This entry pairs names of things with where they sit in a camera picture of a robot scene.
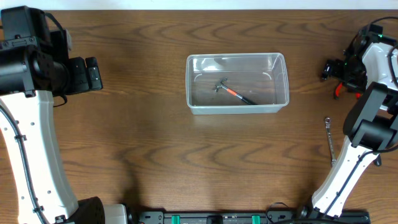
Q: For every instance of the small claw hammer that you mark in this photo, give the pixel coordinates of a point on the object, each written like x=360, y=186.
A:
x=220, y=85

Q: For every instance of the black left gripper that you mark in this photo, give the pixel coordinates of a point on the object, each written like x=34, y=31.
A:
x=78, y=74

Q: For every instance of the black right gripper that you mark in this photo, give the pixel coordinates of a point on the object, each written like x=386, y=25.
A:
x=339, y=71

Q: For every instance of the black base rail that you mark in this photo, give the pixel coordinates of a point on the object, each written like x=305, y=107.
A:
x=270, y=217

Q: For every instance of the silver ratchet wrench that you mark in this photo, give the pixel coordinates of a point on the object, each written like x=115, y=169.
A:
x=327, y=121

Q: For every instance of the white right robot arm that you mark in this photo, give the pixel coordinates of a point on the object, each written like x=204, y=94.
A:
x=370, y=128

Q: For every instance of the yellow black screwdriver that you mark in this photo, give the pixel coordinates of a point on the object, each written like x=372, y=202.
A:
x=377, y=162

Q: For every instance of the clear plastic storage container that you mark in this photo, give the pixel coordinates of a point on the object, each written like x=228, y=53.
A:
x=260, y=77

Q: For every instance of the red handled pliers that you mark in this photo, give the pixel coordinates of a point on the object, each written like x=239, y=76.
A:
x=338, y=90

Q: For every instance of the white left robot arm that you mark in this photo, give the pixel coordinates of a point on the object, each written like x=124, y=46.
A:
x=44, y=193

